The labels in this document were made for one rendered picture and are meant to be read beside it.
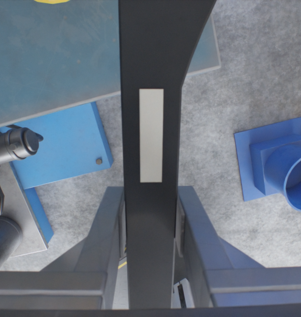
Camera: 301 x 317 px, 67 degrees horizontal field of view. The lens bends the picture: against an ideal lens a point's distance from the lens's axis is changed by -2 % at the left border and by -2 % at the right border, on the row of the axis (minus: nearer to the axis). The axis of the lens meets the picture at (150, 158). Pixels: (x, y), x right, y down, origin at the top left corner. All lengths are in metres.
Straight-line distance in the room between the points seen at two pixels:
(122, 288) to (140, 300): 1.21
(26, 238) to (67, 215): 0.25
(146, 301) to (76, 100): 0.19
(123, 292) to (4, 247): 0.65
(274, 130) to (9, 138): 1.31
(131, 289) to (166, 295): 0.02
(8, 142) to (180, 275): 1.01
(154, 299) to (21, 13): 0.26
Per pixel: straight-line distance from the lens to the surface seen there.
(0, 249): 1.39
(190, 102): 1.32
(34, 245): 1.57
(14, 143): 0.87
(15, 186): 1.42
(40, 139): 1.02
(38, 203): 1.56
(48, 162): 1.33
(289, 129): 1.54
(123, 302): 1.47
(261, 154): 1.34
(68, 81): 0.25
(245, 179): 1.51
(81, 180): 1.44
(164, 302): 0.18
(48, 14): 0.26
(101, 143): 1.23
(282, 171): 1.23
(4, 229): 1.46
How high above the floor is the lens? 1.30
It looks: 74 degrees down
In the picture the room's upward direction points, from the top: 175 degrees clockwise
